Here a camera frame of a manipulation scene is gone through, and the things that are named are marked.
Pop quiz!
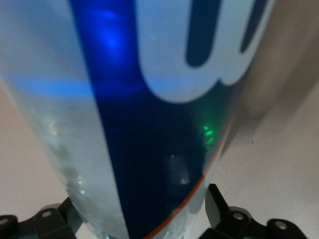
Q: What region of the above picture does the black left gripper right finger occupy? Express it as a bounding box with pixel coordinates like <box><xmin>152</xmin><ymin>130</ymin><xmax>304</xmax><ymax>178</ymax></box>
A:
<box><xmin>199</xmin><ymin>183</ymin><xmax>306</xmax><ymax>239</ymax></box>

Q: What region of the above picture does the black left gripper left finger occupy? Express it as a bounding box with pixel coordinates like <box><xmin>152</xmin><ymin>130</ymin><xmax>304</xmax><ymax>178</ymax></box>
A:
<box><xmin>0</xmin><ymin>196</ymin><xmax>83</xmax><ymax>239</ymax></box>

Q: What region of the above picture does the Wilson tennis ball can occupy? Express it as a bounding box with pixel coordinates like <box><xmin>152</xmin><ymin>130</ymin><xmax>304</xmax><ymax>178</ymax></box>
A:
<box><xmin>0</xmin><ymin>0</ymin><xmax>275</xmax><ymax>239</ymax></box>

